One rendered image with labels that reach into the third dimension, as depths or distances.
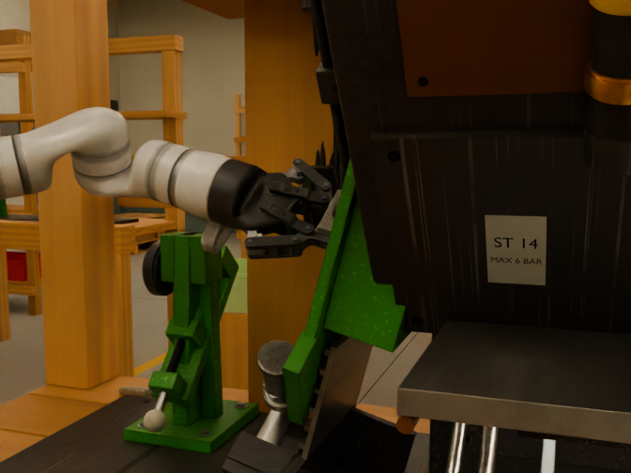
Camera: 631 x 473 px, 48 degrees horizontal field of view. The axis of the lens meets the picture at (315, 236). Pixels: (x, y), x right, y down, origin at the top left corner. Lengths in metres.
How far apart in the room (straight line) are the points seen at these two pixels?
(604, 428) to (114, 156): 0.61
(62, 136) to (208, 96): 11.23
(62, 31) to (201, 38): 11.00
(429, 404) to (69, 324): 0.91
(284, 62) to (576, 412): 0.74
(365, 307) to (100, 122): 0.39
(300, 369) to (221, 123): 11.35
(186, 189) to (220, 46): 11.29
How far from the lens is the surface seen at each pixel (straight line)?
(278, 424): 0.76
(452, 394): 0.45
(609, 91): 0.45
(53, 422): 1.16
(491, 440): 0.60
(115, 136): 0.86
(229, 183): 0.77
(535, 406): 0.45
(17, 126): 6.17
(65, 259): 1.27
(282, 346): 0.69
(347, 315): 0.66
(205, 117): 12.09
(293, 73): 1.05
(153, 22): 12.73
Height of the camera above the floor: 1.27
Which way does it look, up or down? 6 degrees down
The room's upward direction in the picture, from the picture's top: straight up
